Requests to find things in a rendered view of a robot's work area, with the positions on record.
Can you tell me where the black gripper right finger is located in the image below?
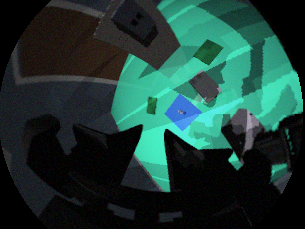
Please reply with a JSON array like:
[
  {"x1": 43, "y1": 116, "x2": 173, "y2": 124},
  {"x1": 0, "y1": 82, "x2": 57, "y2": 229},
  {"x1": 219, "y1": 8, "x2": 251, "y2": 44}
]
[{"x1": 163, "y1": 130, "x2": 233, "y2": 192}]

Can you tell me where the blue square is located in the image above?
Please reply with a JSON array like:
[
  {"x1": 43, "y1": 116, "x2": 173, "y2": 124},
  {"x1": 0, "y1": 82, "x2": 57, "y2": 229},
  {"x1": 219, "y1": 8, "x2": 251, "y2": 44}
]
[{"x1": 165, "y1": 94, "x2": 201, "y2": 131}]

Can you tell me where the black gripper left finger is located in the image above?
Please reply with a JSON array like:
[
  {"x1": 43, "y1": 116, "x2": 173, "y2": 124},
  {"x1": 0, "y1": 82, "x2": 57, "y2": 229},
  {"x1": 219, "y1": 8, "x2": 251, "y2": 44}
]
[{"x1": 73, "y1": 123, "x2": 144, "y2": 185}]

